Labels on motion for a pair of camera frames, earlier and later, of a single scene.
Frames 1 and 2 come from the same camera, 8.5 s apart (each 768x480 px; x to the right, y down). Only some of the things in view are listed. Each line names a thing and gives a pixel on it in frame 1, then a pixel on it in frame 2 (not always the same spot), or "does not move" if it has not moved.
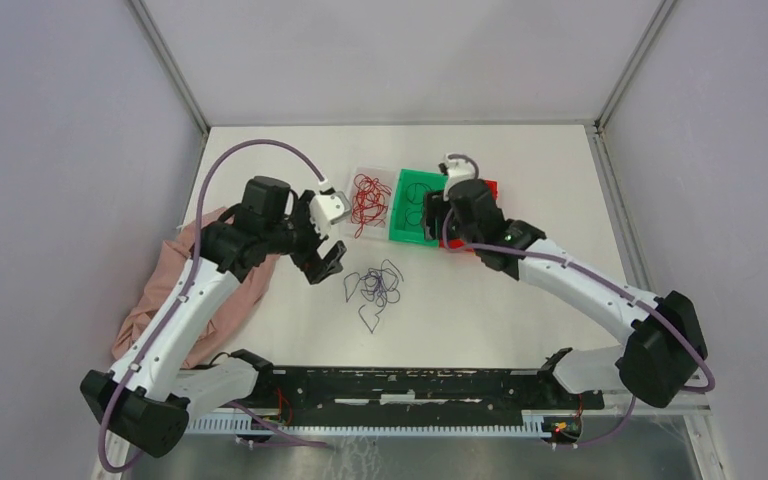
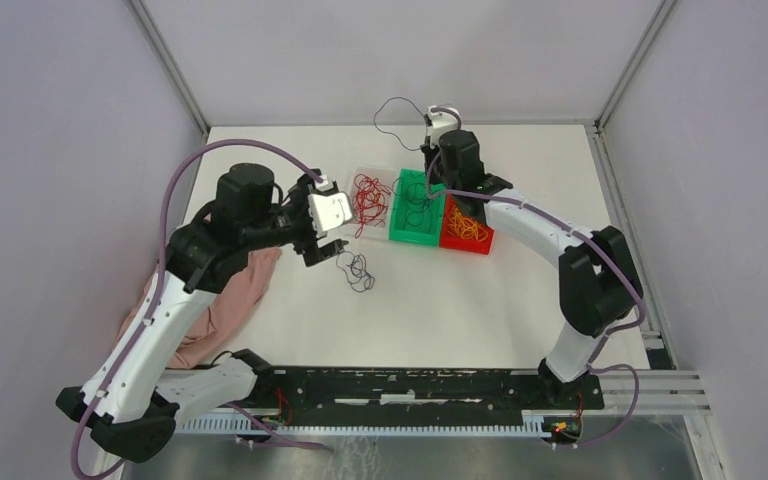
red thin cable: [369, 204] does not move
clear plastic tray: [373, 203] does not move
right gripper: [435, 206] -> [430, 153]
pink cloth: [173, 257] does not move
